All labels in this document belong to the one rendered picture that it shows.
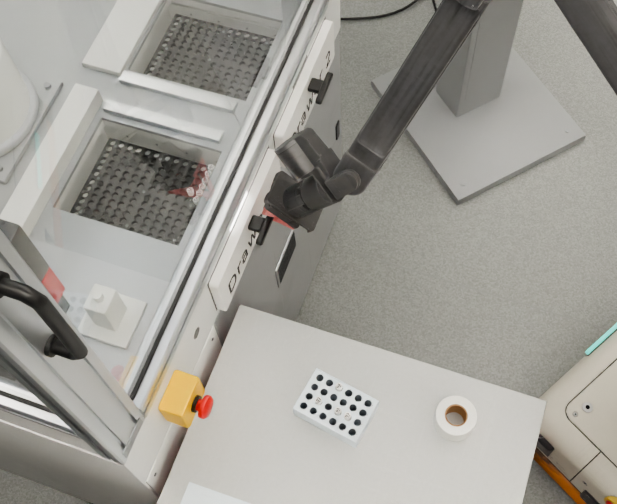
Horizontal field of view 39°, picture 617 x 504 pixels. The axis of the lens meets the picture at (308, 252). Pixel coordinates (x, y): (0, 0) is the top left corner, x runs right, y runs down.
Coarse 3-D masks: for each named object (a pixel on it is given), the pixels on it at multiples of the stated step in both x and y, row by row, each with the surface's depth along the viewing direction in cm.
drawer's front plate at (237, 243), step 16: (272, 160) 159; (256, 176) 157; (272, 176) 161; (256, 192) 156; (256, 208) 157; (240, 224) 153; (240, 240) 153; (224, 256) 150; (240, 256) 156; (224, 272) 149; (240, 272) 159; (224, 288) 152; (224, 304) 155
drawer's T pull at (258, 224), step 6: (252, 216) 156; (258, 216) 155; (252, 222) 155; (258, 222) 155; (264, 222) 155; (270, 222) 155; (252, 228) 154; (258, 228) 154; (264, 228) 154; (264, 234) 154; (258, 240) 153
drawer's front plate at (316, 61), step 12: (324, 24) 172; (324, 36) 170; (312, 48) 169; (324, 48) 172; (312, 60) 168; (324, 60) 174; (312, 72) 168; (324, 72) 177; (300, 84) 166; (300, 96) 164; (288, 108) 163; (300, 108) 167; (288, 120) 162; (300, 120) 170; (276, 132) 161; (288, 132) 164; (276, 144) 163
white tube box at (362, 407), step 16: (320, 384) 153; (304, 400) 152; (336, 400) 152; (352, 400) 151; (368, 400) 152; (304, 416) 152; (320, 416) 152; (336, 416) 150; (352, 416) 150; (368, 416) 150; (336, 432) 149; (352, 432) 152
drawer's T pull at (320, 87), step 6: (330, 72) 169; (312, 78) 168; (330, 78) 168; (312, 84) 168; (318, 84) 168; (324, 84) 167; (312, 90) 167; (318, 90) 167; (324, 90) 167; (318, 96) 166; (324, 96) 167; (318, 102) 166
